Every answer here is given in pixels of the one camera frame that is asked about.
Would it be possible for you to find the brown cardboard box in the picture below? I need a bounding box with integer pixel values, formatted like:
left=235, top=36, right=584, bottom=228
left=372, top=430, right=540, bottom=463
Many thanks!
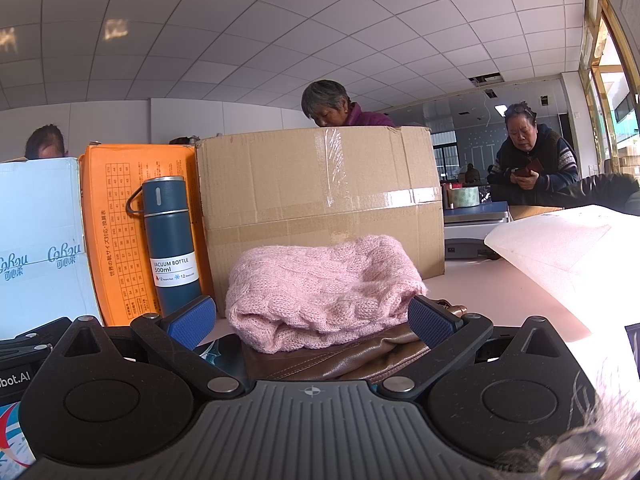
left=195, top=125, right=446, bottom=318

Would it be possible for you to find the brown leather bag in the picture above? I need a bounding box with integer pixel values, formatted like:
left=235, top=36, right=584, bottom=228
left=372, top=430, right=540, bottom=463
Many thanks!
left=240, top=300, right=468, bottom=383

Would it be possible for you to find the white foam sheet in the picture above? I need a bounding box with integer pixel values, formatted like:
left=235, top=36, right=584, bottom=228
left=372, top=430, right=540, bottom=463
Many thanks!
left=484, top=205, right=640, bottom=346

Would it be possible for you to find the grey weighing scale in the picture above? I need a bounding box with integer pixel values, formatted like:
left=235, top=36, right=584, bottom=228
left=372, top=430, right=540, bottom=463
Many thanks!
left=444, top=201, right=513, bottom=260

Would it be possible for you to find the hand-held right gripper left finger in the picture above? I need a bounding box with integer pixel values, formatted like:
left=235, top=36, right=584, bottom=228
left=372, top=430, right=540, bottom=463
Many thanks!
left=49, top=295, right=246, bottom=401

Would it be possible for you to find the gold framed glass door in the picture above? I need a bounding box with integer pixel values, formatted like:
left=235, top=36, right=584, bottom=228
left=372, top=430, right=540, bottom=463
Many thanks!
left=582, top=0, right=640, bottom=176

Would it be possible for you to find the printed desk mat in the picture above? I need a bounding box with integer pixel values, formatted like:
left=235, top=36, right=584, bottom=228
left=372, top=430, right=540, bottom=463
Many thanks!
left=0, top=337, right=246, bottom=480

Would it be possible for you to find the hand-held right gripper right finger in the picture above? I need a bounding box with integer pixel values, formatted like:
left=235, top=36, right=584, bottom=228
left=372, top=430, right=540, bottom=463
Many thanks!
left=377, top=295, right=593, bottom=401

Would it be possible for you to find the furry sleeve cuff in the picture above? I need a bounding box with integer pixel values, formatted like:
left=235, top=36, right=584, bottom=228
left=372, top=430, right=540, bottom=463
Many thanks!
left=492, top=350, right=640, bottom=480

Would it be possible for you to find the orange cardboard box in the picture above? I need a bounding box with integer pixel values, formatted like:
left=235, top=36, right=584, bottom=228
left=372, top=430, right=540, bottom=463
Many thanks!
left=79, top=142, right=216, bottom=327

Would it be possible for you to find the black fur-trimmed jacket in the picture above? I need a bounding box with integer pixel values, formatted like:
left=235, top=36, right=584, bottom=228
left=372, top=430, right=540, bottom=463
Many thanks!
left=545, top=172, right=640, bottom=217

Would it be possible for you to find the tape roll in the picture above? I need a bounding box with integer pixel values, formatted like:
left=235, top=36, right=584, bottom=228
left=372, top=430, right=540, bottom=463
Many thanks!
left=450, top=186, right=482, bottom=208

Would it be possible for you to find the blue vacuum bottle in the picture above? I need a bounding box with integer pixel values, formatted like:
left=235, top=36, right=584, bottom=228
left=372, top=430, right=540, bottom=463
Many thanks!
left=126, top=176, right=203, bottom=317

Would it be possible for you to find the large light blue box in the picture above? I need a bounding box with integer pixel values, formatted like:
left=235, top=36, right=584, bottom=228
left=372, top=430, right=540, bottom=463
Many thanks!
left=0, top=157, right=103, bottom=341

